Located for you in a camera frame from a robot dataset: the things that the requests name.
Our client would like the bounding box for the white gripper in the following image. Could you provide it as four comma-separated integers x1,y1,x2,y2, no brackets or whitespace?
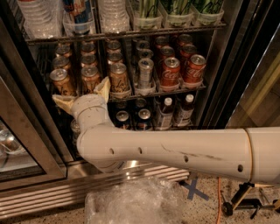
52,77,111,129

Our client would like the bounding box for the orange can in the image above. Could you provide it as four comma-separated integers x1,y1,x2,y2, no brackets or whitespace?
109,63,129,93
81,66,101,94
50,68,76,96

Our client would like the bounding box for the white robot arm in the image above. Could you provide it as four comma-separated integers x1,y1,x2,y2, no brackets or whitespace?
52,78,280,186

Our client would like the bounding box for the front left clear green can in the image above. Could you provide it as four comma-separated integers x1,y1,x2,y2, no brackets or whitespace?
70,120,81,142

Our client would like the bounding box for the front left pepsi can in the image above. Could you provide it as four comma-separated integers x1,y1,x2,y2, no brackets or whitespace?
115,110,130,130

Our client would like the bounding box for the pepsi can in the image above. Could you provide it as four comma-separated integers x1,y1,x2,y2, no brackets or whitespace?
136,108,152,130
115,110,130,130

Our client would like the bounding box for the front right pepsi can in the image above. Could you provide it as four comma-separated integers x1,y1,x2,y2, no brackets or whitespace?
136,108,152,130

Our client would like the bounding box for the silver slim can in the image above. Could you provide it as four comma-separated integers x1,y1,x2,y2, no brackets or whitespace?
138,58,154,89

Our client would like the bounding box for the red bull can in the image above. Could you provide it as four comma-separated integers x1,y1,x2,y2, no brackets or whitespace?
62,0,93,35

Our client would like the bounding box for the left fridge glass door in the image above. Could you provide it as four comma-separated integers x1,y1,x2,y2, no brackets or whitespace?
0,61,67,191

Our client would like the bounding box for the front left coca-cola can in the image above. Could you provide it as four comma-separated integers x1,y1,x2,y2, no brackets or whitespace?
160,57,180,87

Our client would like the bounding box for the coca-cola can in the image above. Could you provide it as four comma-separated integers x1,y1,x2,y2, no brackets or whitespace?
160,57,180,87
183,54,207,84

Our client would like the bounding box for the stainless steel fridge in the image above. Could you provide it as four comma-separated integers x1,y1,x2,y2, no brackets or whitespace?
0,0,280,220

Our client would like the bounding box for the front right coca-cola can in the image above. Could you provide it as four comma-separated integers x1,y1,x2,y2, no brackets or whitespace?
183,54,207,84

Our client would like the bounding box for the left brown bottle white cap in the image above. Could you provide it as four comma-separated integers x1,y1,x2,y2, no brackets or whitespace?
155,97,173,130

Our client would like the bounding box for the brown bottle white cap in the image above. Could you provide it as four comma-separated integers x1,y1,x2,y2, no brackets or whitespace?
174,94,194,127
155,97,173,130

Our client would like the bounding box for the right brown bottle white cap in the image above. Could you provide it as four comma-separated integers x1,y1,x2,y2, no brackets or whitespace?
174,94,194,127

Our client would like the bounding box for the clear plastic wrapped box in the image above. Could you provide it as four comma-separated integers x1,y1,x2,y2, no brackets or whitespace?
84,178,184,224

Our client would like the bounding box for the blue tape cross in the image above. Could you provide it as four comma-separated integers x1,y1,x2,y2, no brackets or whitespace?
179,178,209,201

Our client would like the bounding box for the yellow black cart stand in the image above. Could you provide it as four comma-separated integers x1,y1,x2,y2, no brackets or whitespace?
220,182,280,220

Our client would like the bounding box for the orange cable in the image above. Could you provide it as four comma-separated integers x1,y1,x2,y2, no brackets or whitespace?
216,177,223,224

